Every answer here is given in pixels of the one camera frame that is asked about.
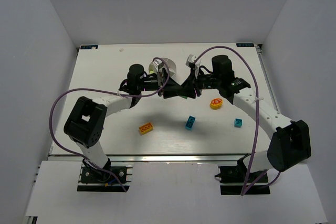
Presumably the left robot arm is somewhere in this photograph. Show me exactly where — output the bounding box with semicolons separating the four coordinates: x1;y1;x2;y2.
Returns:
64;58;184;170

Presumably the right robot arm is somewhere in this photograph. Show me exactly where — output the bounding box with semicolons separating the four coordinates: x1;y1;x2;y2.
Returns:
186;55;311;173

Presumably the white round divided container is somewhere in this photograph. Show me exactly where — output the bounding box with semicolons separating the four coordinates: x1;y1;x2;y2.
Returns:
148;58;176;77

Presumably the yellow orange patterned lego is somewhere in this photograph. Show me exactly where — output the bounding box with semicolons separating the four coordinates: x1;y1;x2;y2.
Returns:
209;98;223;110

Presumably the long teal lego brick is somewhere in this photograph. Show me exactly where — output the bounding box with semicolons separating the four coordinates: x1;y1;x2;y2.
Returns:
185;115;195;130

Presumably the blue label right corner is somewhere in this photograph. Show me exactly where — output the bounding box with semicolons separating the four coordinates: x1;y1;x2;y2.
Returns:
236;42;255;47

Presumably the blue label corner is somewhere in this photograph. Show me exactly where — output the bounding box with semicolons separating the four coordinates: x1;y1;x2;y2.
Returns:
80;45;98;50
236;42;255;47

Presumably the orange rectangular lego brick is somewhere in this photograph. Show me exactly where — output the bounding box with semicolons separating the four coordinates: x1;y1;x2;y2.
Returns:
139;122;154;135

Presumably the small teal lego brick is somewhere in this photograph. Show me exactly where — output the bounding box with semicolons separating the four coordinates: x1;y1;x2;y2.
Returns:
234;119;243;128

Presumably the blue label left corner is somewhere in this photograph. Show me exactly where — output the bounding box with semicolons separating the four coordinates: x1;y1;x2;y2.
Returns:
80;45;98;50

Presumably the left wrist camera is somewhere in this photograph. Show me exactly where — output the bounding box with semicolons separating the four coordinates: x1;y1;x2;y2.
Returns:
152;59;164;74

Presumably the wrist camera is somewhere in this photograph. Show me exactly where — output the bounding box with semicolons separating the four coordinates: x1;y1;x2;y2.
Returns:
152;59;164;74
186;55;201;70

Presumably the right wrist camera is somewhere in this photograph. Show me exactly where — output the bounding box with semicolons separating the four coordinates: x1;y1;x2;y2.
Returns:
186;55;201;70

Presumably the aluminium front rail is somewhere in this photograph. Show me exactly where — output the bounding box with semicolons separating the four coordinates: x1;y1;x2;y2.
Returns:
47;153;253;164

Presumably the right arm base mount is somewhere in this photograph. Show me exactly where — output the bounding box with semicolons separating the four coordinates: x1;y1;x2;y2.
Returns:
214;154;270;196

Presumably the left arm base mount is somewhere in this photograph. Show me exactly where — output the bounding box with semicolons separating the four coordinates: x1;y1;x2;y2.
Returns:
77;161;133;193

